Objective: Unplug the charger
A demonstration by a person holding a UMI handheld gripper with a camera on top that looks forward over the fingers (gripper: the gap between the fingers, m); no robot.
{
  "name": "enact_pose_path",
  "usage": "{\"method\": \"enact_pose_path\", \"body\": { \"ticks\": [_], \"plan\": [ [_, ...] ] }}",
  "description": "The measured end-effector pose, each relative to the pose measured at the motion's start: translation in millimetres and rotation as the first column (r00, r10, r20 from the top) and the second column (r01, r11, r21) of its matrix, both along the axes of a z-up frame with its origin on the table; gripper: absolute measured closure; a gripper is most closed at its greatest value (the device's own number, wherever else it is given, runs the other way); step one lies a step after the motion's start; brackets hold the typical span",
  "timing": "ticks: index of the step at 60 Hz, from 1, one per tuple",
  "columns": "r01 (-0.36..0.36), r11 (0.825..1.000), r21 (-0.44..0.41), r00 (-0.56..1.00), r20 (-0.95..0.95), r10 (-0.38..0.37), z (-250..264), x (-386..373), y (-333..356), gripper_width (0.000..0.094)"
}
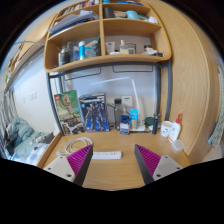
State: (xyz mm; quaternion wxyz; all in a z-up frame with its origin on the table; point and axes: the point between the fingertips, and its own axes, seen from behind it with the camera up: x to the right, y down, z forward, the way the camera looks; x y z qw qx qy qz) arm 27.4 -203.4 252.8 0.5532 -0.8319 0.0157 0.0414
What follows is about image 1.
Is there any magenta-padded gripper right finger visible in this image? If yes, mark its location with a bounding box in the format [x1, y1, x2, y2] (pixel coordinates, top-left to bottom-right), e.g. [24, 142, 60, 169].
[134, 144, 184, 186]

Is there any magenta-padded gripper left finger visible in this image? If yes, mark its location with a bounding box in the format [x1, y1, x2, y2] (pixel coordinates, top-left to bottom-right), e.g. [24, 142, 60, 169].
[43, 144, 94, 187]

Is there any white lotion bottle red cap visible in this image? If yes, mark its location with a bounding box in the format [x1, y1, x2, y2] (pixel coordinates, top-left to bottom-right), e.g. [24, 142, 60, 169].
[167, 113, 183, 144]

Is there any white mug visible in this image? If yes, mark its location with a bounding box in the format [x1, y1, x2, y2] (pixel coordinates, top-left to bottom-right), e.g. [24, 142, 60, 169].
[160, 120, 174, 138]

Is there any black electric shaver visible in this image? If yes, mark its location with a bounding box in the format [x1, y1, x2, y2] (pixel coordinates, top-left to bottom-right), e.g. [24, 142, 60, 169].
[151, 113, 162, 135]

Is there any bed with grey-green bedding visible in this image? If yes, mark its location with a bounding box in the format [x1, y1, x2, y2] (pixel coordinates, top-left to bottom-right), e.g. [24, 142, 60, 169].
[0, 116, 59, 167]

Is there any green round container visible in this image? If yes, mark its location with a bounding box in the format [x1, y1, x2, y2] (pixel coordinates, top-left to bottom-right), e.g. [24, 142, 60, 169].
[144, 116, 155, 127]

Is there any white power strip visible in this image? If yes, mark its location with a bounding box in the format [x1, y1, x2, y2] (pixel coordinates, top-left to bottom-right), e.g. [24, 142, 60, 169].
[90, 150, 123, 161]

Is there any light blue tall box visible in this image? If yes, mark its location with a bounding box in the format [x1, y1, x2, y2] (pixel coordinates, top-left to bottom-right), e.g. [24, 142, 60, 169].
[129, 108, 139, 130]

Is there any green toy figure box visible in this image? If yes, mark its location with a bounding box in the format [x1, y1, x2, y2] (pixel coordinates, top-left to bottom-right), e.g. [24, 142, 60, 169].
[53, 89, 86, 136]

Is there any blue robot model kit box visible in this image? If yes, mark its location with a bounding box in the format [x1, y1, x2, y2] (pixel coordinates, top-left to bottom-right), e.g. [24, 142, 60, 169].
[78, 92, 110, 133]

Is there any clear bottle with black cap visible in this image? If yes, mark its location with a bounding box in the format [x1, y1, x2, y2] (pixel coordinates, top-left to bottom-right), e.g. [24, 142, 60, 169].
[113, 97, 124, 131]

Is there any white box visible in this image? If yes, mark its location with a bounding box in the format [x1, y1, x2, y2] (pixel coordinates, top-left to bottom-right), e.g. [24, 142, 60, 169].
[121, 95, 134, 113]

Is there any white desk lamp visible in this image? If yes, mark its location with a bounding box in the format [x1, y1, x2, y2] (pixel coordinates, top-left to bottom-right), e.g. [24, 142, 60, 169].
[89, 76, 147, 133]

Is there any wooden shelf unit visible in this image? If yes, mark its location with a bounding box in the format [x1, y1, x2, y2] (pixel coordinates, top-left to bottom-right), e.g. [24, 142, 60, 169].
[43, 0, 173, 74]

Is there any white power strip cable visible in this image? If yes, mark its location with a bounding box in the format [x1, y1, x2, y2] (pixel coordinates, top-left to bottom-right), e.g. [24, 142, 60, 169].
[55, 136, 94, 158]

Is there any dark metal desk frame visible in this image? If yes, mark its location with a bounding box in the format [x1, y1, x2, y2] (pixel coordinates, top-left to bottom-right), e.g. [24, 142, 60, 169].
[45, 59, 174, 136]

